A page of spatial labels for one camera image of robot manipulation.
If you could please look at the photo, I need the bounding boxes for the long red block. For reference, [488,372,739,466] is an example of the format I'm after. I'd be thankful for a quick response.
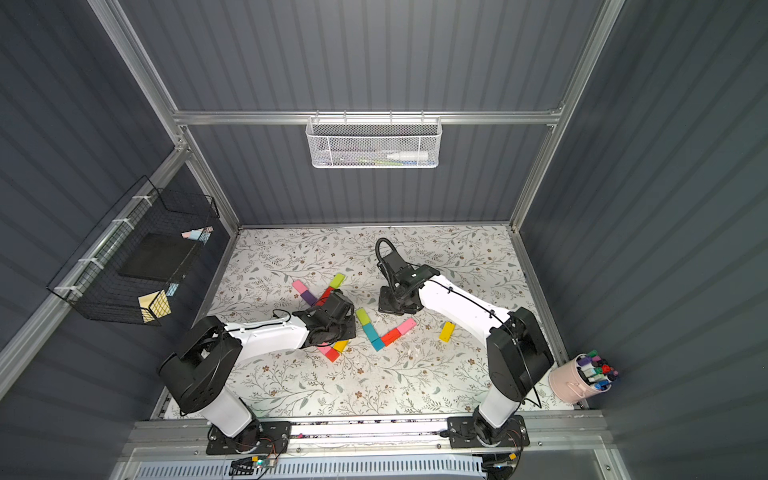
[316,287,334,306]

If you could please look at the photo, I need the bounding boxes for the yellow block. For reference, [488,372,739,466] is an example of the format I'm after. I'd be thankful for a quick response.
[333,340,349,353]
[439,321,456,343]

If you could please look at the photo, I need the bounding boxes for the purple block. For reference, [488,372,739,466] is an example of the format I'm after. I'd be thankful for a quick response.
[300,290,318,306]

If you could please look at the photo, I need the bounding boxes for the lime green block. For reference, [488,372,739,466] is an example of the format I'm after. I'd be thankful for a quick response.
[329,273,346,289]
[355,308,371,326]

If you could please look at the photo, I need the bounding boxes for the small red cube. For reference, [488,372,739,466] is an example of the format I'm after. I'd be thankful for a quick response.
[324,348,340,362]

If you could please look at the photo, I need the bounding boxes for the teal rectangular block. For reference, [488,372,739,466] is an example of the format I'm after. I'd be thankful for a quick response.
[362,323,379,343]

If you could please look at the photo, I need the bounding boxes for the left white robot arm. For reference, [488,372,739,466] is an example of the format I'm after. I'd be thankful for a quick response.
[158,290,356,439]

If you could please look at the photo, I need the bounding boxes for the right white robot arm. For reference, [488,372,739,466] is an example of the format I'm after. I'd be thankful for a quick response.
[374,237,554,446]

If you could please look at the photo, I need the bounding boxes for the pastel eraser blocks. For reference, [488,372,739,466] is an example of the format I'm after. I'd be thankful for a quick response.
[181,226,214,243]

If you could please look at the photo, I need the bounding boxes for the white bottle in basket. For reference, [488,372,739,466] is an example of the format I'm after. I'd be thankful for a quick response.
[387,151,429,164]

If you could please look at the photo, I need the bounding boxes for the yellow sticky note pad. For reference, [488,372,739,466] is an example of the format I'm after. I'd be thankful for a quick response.
[138,290,171,323]

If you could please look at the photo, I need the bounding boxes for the black pad in basket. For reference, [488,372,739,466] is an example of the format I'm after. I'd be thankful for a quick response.
[118,233,198,282]

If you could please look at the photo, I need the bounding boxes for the pink marker cup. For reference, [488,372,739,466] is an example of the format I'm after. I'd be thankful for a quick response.
[548,350,619,404]

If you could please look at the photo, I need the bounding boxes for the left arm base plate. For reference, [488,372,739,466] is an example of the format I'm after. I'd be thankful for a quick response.
[206,420,292,456]

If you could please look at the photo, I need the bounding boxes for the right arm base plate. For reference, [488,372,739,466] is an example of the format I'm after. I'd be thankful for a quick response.
[440,415,530,449]

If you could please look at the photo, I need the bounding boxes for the white wire mesh basket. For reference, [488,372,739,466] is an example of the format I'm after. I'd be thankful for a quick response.
[305,117,443,169]

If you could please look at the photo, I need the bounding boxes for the black wire basket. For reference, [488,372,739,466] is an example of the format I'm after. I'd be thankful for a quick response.
[47,182,219,325]

